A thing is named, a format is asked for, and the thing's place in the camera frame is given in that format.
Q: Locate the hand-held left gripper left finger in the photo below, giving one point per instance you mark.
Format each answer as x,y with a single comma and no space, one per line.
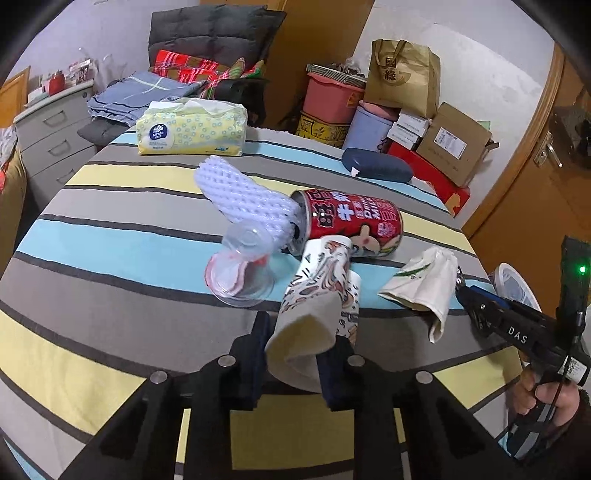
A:
256,369

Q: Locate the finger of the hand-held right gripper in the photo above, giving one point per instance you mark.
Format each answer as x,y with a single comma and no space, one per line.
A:
473,307
482,292

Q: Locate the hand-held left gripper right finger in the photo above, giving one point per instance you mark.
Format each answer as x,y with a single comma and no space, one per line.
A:
330,378

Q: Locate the white trash bin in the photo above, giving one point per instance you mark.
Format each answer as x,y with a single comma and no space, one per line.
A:
508,277

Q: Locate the white paper cup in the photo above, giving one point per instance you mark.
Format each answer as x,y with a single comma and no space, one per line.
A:
422,286

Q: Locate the patterned paper cup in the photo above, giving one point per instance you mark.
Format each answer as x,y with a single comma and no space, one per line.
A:
318,314

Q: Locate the clear plastic cup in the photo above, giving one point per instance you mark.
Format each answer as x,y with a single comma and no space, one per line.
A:
242,274

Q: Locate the red cartoon milk can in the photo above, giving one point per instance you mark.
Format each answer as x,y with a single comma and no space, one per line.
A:
358,221

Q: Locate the white foam fruit net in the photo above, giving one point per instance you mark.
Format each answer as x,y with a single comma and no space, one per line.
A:
249,198

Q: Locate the person's right forearm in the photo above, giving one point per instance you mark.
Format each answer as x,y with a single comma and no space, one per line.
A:
582,410

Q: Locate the person's right hand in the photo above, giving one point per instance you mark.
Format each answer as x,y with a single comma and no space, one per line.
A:
549,401

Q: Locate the wooden door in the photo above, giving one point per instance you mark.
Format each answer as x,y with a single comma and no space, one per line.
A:
521,194

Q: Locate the red gift box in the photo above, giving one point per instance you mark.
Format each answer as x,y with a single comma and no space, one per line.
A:
438,181

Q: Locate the open cardboard box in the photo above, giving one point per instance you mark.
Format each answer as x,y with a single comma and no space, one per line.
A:
455,141

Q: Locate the dark blue glasses case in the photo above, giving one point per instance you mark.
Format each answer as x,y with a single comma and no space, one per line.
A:
376,165

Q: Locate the striped tablecloth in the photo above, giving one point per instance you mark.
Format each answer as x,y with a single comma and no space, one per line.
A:
115,258

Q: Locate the light blue round container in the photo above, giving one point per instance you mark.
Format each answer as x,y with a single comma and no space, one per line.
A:
367,131

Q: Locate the brown paper bag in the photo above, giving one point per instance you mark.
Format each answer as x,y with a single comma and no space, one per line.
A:
401,83

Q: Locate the yellow patterned box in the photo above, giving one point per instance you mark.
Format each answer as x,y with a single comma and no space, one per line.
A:
321,129

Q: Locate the pink plastic bin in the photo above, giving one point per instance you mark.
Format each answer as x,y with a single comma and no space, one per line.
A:
330,99

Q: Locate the yellow tissue pack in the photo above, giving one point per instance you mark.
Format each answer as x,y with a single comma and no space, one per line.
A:
194,130

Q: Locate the patterned tray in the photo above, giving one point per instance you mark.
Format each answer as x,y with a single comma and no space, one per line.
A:
332,74

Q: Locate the wooden wardrobe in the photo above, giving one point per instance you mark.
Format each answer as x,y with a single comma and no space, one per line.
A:
318,41

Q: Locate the blue folded cloth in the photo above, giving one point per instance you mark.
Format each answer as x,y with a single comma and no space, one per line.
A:
134,92

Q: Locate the grey drawer cabinet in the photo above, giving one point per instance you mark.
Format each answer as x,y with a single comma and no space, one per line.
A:
55,134

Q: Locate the red plaid cloth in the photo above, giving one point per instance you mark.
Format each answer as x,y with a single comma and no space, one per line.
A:
184,64

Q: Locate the grey quilted cushion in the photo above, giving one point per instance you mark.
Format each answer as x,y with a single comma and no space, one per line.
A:
212,32

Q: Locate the red bottle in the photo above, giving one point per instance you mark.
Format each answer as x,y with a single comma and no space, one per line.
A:
56,83

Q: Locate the wooden bed headboard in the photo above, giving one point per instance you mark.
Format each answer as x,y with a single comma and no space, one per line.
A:
16,92

